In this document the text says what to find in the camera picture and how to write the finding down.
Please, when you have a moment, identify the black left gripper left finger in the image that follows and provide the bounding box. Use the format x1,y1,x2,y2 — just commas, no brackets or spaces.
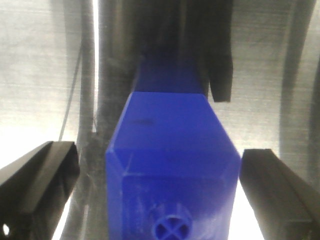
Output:
0,141,80,240

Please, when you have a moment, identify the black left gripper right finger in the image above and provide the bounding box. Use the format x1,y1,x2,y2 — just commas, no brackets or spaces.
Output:
239,149,320,240

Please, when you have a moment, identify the blue bottle-shaped part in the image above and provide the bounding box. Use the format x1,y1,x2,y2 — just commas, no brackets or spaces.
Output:
105,91,241,240

